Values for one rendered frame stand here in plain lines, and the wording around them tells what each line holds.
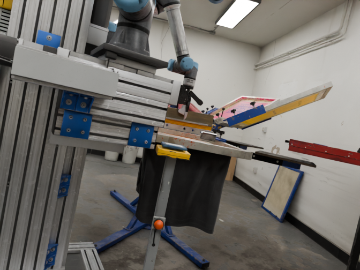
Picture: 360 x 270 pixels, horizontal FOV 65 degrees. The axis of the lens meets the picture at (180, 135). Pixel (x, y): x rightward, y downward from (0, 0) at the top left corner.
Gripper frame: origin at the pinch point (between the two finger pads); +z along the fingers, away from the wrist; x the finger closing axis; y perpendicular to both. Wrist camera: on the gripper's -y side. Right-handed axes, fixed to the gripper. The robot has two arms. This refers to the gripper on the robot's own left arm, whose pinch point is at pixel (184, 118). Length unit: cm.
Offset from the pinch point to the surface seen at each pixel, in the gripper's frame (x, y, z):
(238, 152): 47, -22, 12
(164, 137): 47, 15, 11
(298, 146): -19, -92, 3
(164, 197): 66, 11, 34
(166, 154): 70, 15, 16
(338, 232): -88, -200, 83
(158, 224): 70, 12, 43
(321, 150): -12, -105, 2
